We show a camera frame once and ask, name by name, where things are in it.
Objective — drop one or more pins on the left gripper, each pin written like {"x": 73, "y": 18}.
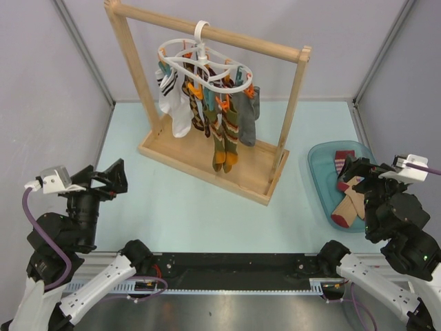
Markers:
{"x": 115, "y": 176}

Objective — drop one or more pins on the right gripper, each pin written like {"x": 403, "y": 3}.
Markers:
{"x": 362, "y": 166}

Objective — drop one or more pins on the wooden drying rack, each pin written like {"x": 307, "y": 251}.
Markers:
{"x": 259, "y": 168}

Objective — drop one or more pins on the white sock black stripes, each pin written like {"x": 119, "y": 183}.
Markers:
{"x": 180, "y": 112}

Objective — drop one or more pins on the teal clip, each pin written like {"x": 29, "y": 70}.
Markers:
{"x": 165, "y": 68}
{"x": 238, "y": 81}
{"x": 208, "y": 97}

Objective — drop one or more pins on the orange clip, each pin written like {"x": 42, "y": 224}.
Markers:
{"x": 249, "y": 91}
{"x": 196, "y": 91}
{"x": 223, "y": 102}

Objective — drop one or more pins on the white plastic clip hanger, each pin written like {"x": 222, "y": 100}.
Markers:
{"x": 202, "y": 64}

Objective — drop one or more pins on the olive orange striped sock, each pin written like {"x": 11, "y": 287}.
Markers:
{"x": 217, "y": 133}

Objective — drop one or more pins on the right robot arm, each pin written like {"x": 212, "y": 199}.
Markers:
{"x": 397, "y": 217}

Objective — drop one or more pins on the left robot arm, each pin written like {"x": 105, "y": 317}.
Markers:
{"x": 60, "y": 240}

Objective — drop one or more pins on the brown argyle sock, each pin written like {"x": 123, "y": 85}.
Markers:
{"x": 196, "y": 121}
{"x": 206, "y": 125}

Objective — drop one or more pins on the grey sock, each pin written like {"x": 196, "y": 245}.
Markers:
{"x": 256, "y": 103}
{"x": 246, "y": 119}

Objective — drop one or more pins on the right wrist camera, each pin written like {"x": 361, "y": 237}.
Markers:
{"x": 407, "y": 169}

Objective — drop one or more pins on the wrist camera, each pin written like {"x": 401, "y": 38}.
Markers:
{"x": 54, "y": 180}
{"x": 407, "y": 169}

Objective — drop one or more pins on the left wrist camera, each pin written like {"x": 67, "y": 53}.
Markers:
{"x": 54, "y": 180}

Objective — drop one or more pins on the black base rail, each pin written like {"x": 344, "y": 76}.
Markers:
{"x": 204, "y": 268}

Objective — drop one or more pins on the white cable duct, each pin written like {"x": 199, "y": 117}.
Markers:
{"x": 145, "y": 287}

